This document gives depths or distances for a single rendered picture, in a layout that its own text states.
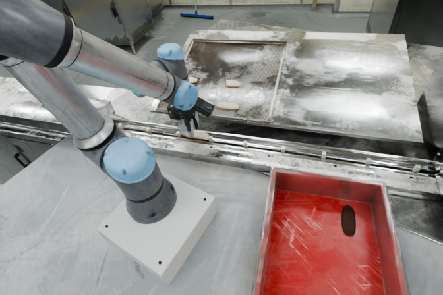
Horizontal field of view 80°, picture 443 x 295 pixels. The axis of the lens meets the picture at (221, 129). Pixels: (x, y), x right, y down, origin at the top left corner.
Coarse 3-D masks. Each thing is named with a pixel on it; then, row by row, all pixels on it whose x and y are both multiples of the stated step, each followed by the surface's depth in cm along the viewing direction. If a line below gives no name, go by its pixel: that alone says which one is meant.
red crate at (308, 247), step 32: (288, 192) 88; (288, 224) 80; (320, 224) 79; (288, 256) 73; (320, 256) 72; (352, 256) 72; (288, 288) 68; (320, 288) 67; (352, 288) 66; (384, 288) 65
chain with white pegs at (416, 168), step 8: (120, 128) 117; (128, 128) 118; (176, 136) 111; (232, 144) 104; (288, 152) 98; (336, 160) 93; (344, 160) 92; (368, 160) 88; (392, 168) 88; (400, 168) 88; (416, 168) 84
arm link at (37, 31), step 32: (0, 0) 37; (32, 0) 40; (0, 32) 38; (32, 32) 39; (64, 32) 42; (64, 64) 46; (96, 64) 49; (128, 64) 54; (160, 96) 65; (192, 96) 70
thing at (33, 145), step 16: (0, 80) 170; (16, 80) 167; (96, 96) 144; (112, 96) 142; (0, 128) 132; (0, 144) 147; (16, 144) 141; (32, 144) 135; (48, 144) 130; (0, 160) 165; (16, 160) 157; (32, 160) 149; (0, 176) 187
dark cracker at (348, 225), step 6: (342, 210) 81; (348, 210) 80; (342, 216) 79; (348, 216) 79; (354, 216) 79; (342, 222) 78; (348, 222) 77; (354, 222) 77; (348, 228) 76; (354, 228) 76; (348, 234) 75
